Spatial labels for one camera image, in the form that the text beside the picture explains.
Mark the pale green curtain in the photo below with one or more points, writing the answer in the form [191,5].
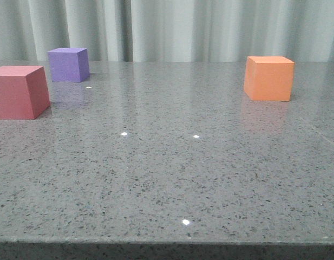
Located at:
[177,31]

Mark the orange foam cube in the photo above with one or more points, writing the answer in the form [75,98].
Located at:
[269,78]

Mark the purple foam cube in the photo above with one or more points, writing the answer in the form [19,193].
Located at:
[69,64]

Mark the red foam block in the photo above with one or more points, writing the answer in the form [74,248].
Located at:
[23,92]

